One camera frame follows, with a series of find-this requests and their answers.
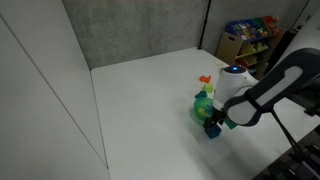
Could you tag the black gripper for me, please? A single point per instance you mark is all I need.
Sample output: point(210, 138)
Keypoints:
point(218, 115)

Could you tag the dark blue cube block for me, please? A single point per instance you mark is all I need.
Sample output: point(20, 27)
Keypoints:
point(214, 132)

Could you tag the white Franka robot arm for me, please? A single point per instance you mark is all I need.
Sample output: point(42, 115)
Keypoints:
point(233, 83)

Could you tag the teal toy block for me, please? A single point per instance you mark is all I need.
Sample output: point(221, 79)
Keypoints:
point(201, 94)

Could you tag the yellow-green toy block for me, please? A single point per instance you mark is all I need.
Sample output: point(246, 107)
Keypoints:
point(208, 88)

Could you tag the orange toy block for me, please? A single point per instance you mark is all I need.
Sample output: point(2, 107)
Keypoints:
point(205, 79)

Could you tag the yellow toy piece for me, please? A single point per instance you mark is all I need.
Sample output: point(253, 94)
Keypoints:
point(203, 111)

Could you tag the green plastic bowl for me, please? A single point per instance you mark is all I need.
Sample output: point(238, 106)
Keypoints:
point(200, 110)

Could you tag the wooden toy shelf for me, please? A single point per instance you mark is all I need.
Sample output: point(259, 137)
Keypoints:
point(263, 50)

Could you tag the blue toy bin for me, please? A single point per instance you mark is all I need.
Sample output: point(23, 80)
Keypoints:
point(238, 29)

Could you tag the black stand pole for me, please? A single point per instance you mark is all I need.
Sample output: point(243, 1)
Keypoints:
point(204, 25)

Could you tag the green toy bin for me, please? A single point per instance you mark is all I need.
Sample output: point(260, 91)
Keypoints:
point(259, 26)

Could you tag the red toy bin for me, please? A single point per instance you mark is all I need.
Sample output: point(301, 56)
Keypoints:
point(271, 23)

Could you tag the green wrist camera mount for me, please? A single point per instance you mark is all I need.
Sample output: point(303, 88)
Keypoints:
point(230, 123)

